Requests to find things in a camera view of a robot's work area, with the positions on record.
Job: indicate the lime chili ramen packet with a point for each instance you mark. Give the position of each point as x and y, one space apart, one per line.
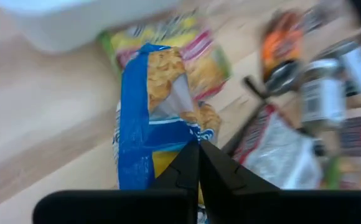
205 68
354 174

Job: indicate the white plastic bin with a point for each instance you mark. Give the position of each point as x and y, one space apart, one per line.
74 25

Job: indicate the black spoon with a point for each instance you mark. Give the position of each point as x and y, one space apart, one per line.
283 77

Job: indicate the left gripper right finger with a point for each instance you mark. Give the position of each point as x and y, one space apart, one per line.
261 208

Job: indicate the white-lidded spice jar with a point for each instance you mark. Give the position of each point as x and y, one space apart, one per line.
323 99

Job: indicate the spice jar golden contents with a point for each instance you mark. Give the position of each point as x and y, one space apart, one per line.
359 68

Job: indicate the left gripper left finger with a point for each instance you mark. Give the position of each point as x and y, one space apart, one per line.
121 208

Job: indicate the red Maruchan ramen packet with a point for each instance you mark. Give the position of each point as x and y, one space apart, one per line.
280 155

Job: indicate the orange snack packet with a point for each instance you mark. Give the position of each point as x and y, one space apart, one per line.
280 43

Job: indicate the blue ramen packet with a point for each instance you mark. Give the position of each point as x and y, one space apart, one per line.
134 130

